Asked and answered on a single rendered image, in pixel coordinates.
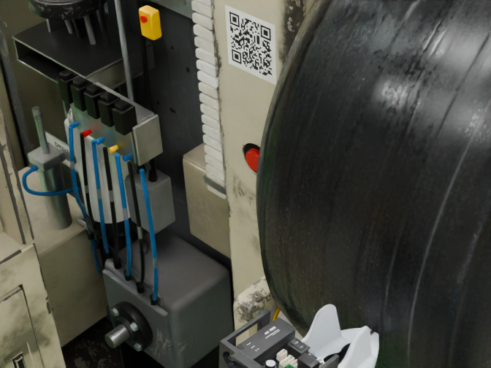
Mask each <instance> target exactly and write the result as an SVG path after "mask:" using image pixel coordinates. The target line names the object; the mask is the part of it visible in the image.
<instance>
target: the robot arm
mask: <svg viewBox="0 0 491 368"><path fill-rule="evenodd" d="M270 313H271V310H269V309H267V310H265V311H264V312H263V313H261V314H259V315H258V316H256V317H255V318H253V319H252V320H250V321H249V322H248V323H246V324H245V325H243V326H241V327H240V328H239V329H237V330H236V331H234V332H232V333H231V334H230V335H228V336H227V337H225V338H223V339H222V340H221V341H220V345H219V368H374V367H375V365H376V361H377V357H378V349H379V335H378V334H377V333H376V332H374V331H373V330H371V329H369V327H367V326H363V327H362V328H355V329H344V330H340V325H339V321H338V314H337V311H336V307H335V306H334V305H333V304H327V305H325V306H323V308H321V309H320V310H319V311H318V312H317V314H316V316H315V318H314V320H313V323H312V325H311V327H310V330H309V332H308V333H307V335H306V336H305V337H304V338H303V339H302V340H299V339H297V338H296V337H295V332H296V328H295V327H293V326H292V325H291V324H289V323H287V322H286V321H285V320H283V319H282V318H276V319H275V320H274V321H272V322H270ZM255 324H257V333H255V334H253V335H252V336H250V337H249V338H248V339H247V340H245V341H243V342H242V343H240V344H239V345H237V346H236V337H238V336H239V335H241V334H242V333H243V332H245V331H247V330H248V329H250V328H251V327H252V326H254V325H255Z"/></svg>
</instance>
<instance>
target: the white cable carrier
mask: <svg viewBox="0 0 491 368"><path fill-rule="evenodd" d="M212 3H213V0H193V1H192V2H191V7H192V9H193V10H194V11H196V12H195V13H193V15H192V17H193V21H194V22H195V23H197V24H196V25H194V33H195V34H196V35H198V37H195V38H194V42H195V45H196V46H197V47H199V48H197V49H196V57H198V58H200V59H199V60H197V68H198V69H200V70H201V71H198V72H197V76H198V79H199V80H201V82H200V83H199V90H200V91H202V93H201V94H200V95H199V100H200V101H201V102H203V103H202V104H201V105H200V109H201V112H203V113H204V114H203V115H202V122H203V123H205V124H204V125H203V126H202V131H203V132H204V133H206V134H205V135H203V141H204V142H205V143H207V144H206V145H205V146H204V149H205V152H206V153H208V154H207V155H205V161H206V162H207V163H208V164H207V165H206V171H207V172H209V173H208V174H207V177H209V178H210V179H211V180H214V181H216V182H217V183H219V184H221V185H222V186H224V187H226V180H225V169H224V149H223V139H222V129H221V109H220V98H219V88H218V60H217V54H216V38H215V29H214V18H213V5H212ZM208 190H209V191H212V192H213V193H215V194H216V195H218V196H220V197H221V198H223V199H225V198H226V197H227V196H226V195H224V194H223V193H221V192H219V191H217V190H216V189H215V188H212V187H211V186H209V185H208Z"/></svg>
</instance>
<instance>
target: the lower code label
mask: <svg viewBox="0 0 491 368"><path fill-rule="evenodd" d="M225 13H226V25H227V47H228V59H229V64H231V65H233V66H236V67H238V68H240V69H242V70H244V71H247V72H249V73H251V74H253V75H255V76H257V77H260V78H262V79H263V80H266V81H268V82H270V83H272V84H274V85H276V60H275V25H273V24H271V23H268V22H266V21H263V20H261V19H258V18H255V17H254V16H252V15H249V14H246V13H244V12H241V11H240V10H238V9H235V8H232V7H230V6H227V5H225Z"/></svg>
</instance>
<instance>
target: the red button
mask: <svg viewBox="0 0 491 368"><path fill-rule="evenodd" d="M245 157H246V161H247V163H248V165H249V166H250V167H251V168H252V169H253V170H254V171H256V172H257V166H258V160H259V151H258V150H257V149H254V148H252V149H250V150H249V151H248V152H247V153H246V155H245Z"/></svg>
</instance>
